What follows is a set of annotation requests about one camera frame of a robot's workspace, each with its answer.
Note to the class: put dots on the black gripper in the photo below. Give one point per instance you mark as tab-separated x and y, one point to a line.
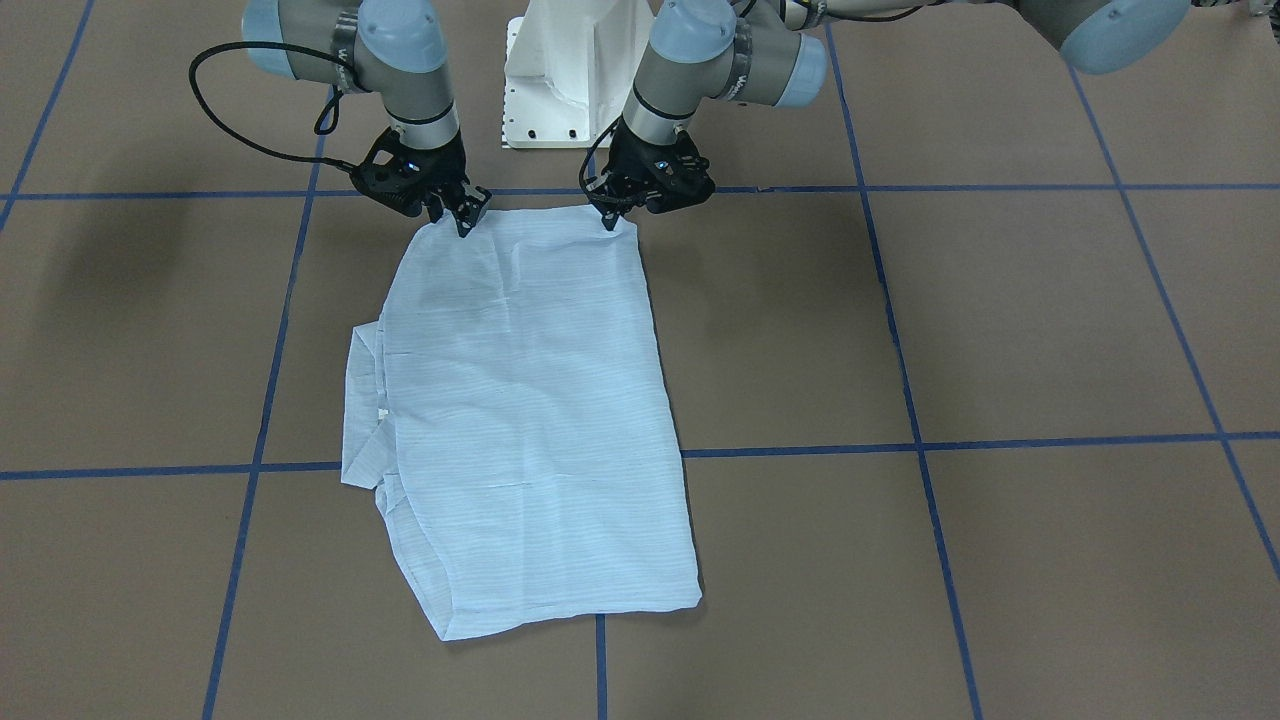
622	168
447	172

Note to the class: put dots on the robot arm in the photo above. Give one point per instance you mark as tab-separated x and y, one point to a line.
395	50
782	54

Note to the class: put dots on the white camera mast base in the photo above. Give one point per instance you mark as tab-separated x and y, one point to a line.
569	69

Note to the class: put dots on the light blue button shirt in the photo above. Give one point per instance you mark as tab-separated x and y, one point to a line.
508	412

